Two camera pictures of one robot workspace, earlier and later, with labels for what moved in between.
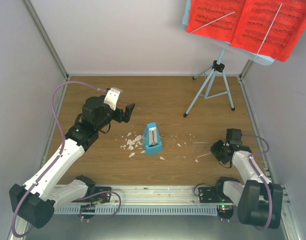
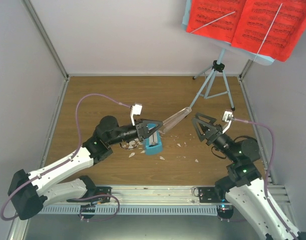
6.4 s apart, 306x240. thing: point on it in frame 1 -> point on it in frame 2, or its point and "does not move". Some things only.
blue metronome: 153,144 does not move
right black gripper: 214,149 -> 210,132
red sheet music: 272,28 does not move
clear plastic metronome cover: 201,148 -> 170,121
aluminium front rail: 150,196 does not move
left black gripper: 128,109 -> 142,129
